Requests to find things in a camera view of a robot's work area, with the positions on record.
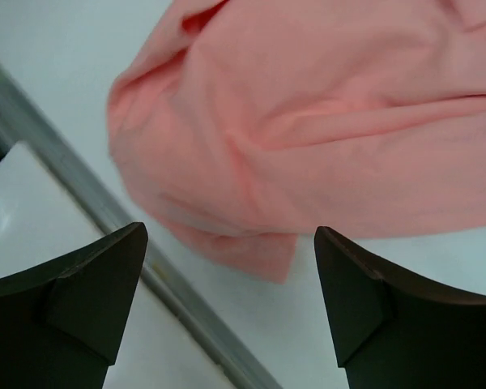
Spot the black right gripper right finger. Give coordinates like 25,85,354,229
314,227,486,388

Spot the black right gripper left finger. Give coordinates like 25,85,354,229
0,222,147,388

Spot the pink t shirt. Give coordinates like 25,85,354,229
106,1,486,283

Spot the aluminium table edge rail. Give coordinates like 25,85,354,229
0,67,279,388

